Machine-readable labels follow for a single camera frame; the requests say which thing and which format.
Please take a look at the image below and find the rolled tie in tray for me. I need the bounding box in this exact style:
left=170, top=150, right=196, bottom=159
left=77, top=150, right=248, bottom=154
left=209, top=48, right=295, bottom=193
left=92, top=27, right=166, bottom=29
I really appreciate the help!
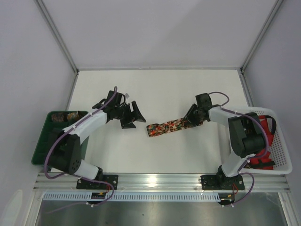
left=51, top=112, right=66, bottom=122

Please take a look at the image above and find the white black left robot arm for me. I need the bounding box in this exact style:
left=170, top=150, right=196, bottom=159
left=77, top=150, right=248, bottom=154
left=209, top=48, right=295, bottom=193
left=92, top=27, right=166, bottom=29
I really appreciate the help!
left=43, top=88, right=146, bottom=181

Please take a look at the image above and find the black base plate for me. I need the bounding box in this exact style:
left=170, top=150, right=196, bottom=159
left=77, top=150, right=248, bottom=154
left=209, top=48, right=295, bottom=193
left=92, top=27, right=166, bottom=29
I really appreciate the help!
left=200, top=175, right=245, bottom=191
left=76, top=174, right=119, bottom=190

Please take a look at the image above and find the aluminium frame post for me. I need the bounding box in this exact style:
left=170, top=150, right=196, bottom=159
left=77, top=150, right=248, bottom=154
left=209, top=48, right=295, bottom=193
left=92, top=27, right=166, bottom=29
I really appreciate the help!
left=34, top=0, right=79, bottom=75
left=240, top=0, right=285, bottom=73

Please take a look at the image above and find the aluminium mounting rail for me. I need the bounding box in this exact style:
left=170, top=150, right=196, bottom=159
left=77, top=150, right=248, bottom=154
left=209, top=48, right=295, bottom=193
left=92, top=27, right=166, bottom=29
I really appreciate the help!
left=33, top=173, right=290, bottom=193

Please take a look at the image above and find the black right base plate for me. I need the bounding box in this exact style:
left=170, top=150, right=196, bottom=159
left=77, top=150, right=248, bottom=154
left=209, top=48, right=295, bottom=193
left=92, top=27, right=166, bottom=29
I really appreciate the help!
left=200, top=175, right=245, bottom=191

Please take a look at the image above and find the orange brown rolled tie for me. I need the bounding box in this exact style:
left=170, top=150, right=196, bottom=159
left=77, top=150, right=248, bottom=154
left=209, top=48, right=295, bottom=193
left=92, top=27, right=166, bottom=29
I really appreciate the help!
left=67, top=111, right=81, bottom=121

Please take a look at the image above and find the black strap in basket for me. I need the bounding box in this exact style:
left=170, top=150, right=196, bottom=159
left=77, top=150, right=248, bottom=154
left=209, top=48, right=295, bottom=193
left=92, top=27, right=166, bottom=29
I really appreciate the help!
left=264, top=115, right=278, bottom=135

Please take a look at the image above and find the red fabric tie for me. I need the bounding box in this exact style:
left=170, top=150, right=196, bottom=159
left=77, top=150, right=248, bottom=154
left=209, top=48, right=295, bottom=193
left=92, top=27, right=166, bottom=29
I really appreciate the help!
left=249, top=115, right=276, bottom=170

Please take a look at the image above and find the white plastic basket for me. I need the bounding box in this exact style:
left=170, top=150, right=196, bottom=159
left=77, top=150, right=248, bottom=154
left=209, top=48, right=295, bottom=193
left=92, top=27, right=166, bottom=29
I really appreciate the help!
left=234, top=106, right=292, bottom=175

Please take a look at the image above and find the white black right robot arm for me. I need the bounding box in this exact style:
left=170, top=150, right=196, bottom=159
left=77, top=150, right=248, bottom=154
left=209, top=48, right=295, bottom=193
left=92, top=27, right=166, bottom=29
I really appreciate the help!
left=184, top=93, right=269, bottom=190

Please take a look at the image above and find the aluminium frame post left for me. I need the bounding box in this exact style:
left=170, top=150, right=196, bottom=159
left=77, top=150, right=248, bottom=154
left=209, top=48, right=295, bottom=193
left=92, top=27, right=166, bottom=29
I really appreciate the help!
left=34, top=0, right=79, bottom=75

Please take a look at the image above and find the green divided plastic tray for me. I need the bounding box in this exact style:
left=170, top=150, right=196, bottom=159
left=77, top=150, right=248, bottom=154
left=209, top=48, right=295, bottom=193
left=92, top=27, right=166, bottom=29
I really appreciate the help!
left=32, top=111, right=88, bottom=166

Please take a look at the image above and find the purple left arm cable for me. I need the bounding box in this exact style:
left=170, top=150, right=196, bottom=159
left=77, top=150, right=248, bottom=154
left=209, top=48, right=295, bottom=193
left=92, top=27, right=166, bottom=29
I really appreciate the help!
left=43, top=86, right=118, bottom=214

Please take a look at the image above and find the colourful patterned necktie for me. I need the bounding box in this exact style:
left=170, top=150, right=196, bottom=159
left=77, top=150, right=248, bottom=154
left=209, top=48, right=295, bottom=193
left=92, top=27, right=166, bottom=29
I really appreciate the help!
left=146, top=118, right=194, bottom=137

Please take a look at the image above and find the white slotted cable duct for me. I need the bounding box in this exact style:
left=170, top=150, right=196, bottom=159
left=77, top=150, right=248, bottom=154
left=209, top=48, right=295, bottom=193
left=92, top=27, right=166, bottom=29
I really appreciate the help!
left=43, top=192, right=221, bottom=202

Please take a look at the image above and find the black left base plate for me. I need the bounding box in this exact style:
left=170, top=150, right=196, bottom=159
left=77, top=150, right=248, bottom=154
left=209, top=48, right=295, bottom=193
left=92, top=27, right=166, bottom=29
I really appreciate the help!
left=76, top=174, right=119, bottom=190

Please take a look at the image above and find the aluminium frame post right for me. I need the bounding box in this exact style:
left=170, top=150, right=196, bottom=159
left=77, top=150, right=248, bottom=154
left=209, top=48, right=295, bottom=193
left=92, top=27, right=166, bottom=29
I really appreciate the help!
left=240, top=0, right=285, bottom=73

